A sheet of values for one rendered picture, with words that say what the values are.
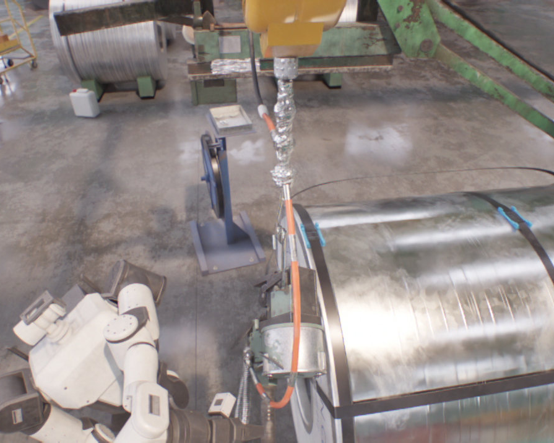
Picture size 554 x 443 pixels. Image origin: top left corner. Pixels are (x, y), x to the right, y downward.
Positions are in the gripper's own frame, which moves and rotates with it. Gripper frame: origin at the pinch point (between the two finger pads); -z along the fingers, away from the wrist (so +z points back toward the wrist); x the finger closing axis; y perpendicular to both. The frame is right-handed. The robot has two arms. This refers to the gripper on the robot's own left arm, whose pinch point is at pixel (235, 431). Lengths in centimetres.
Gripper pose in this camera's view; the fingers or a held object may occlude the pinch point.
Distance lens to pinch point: 98.4
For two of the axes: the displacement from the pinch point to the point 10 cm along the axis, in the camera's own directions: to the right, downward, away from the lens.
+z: -6.9, -3.0, -6.6
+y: -0.3, -9.0, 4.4
